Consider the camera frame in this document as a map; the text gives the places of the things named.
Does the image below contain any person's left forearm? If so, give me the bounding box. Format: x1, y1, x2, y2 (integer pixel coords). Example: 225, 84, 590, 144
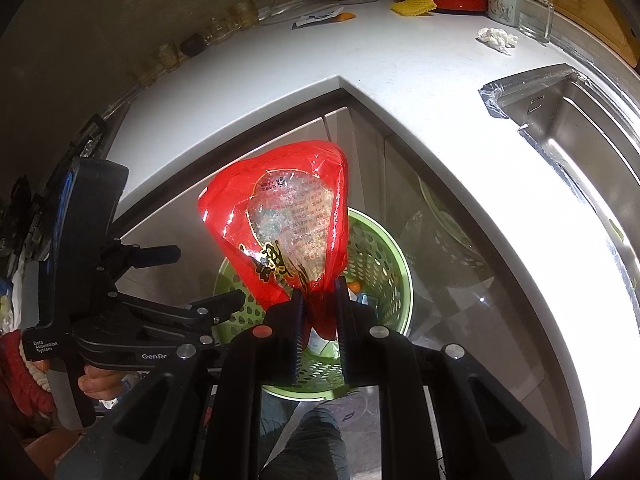
0, 332, 57, 431

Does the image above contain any yellow foam fruit net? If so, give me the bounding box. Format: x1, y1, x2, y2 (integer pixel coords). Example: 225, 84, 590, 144
391, 0, 438, 18

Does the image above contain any blue and white sachet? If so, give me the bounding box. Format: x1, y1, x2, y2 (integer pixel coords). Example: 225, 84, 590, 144
291, 6, 345, 30

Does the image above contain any green plastic basket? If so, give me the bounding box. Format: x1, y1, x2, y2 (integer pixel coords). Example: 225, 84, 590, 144
212, 207, 414, 401

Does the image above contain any stainless steel sink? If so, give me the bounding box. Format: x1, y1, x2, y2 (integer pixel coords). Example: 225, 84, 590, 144
477, 63, 640, 281

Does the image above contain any person's leg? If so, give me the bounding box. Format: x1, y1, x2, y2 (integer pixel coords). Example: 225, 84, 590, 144
259, 405, 351, 480

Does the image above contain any crumpled white tissue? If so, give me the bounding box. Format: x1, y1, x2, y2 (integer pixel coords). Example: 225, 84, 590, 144
476, 27, 520, 56

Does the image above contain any wooden cutting board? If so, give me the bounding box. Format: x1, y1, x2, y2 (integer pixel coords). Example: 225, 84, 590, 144
521, 0, 640, 68

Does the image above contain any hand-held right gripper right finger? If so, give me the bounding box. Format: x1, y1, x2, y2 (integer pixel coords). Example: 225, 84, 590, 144
335, 276, 586, 480

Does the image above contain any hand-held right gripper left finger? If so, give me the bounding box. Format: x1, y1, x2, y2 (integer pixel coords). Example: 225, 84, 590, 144
55, 290, 306, 480

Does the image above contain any grey shoe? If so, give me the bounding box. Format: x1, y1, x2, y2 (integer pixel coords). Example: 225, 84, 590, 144
324, 390, 372, 423

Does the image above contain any person's left hand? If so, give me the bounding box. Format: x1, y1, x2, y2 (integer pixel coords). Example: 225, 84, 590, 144
79, 364, 132, 402

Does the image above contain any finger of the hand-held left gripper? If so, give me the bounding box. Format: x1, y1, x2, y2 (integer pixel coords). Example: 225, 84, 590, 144
107, 290, 247, 347
102, 245, 182, 282

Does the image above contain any yellowish glass jar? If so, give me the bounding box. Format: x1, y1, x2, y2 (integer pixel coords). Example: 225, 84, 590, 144
229, 1, 261, 28
202, 16, 237, 44
156, 40, 183, 72

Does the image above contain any red snack wrapper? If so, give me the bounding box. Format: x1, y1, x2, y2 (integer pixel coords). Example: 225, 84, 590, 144
197, 140, 350, 342

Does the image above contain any grey cabinet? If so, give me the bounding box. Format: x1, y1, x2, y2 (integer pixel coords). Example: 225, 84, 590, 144
117, 87, 591, 480

